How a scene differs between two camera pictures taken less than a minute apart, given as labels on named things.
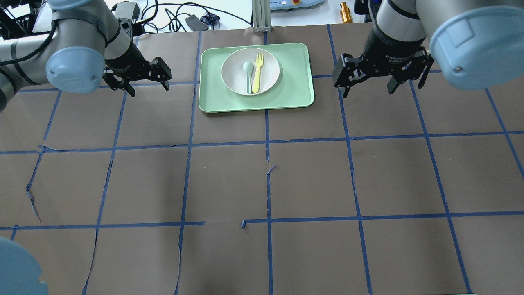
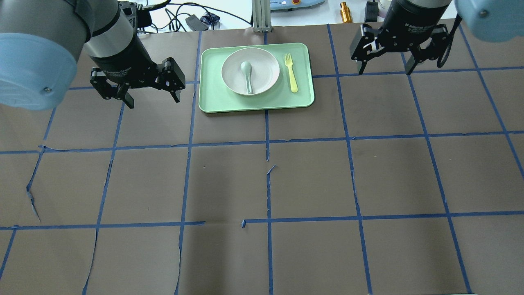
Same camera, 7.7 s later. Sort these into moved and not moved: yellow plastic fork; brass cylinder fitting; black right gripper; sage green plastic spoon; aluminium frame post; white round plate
Moved: black right gripper; yellow plastic fork
Not moved: white round plate; brass cylinder fitting; aluminium frame post; sage green plastic spoon
